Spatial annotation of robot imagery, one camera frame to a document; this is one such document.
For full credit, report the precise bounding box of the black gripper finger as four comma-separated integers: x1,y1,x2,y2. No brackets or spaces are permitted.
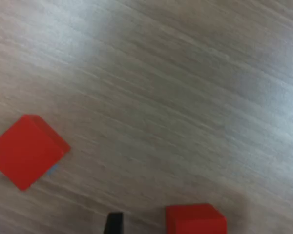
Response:
103,212,124,234

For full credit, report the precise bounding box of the red cube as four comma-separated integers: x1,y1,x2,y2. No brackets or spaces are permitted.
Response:
165,203,228,234
0,114,72,192

